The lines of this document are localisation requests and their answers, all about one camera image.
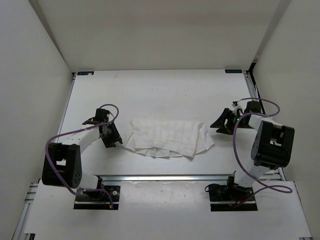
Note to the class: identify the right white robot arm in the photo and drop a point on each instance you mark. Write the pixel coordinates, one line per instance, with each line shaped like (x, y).
(271, 149)

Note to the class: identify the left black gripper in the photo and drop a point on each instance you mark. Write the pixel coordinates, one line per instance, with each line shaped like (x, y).
(116, 136)

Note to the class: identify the blue corner label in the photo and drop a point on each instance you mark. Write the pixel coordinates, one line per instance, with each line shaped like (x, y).
(85, 73)
(233, 71)

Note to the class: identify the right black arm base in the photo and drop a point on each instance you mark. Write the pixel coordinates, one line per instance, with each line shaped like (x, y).
(231, 197)

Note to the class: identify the right blue corner label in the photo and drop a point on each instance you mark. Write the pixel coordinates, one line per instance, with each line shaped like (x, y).
(233, 71)

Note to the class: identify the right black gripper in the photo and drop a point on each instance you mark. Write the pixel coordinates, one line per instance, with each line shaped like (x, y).
(220, 122)

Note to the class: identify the left blue corner label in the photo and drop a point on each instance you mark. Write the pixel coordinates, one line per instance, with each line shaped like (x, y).
(85, 73)

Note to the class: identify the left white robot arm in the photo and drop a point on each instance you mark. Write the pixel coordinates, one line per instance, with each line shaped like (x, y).
(63, 160)

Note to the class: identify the white fabric skirt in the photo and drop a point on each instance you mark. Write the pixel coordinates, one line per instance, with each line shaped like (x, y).
(168, 138)

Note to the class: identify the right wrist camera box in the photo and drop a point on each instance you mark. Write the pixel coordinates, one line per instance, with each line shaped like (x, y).
(253, 107)

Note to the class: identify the aluminium table frame rail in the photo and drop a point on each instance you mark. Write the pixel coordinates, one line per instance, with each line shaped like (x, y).
(176, 177)

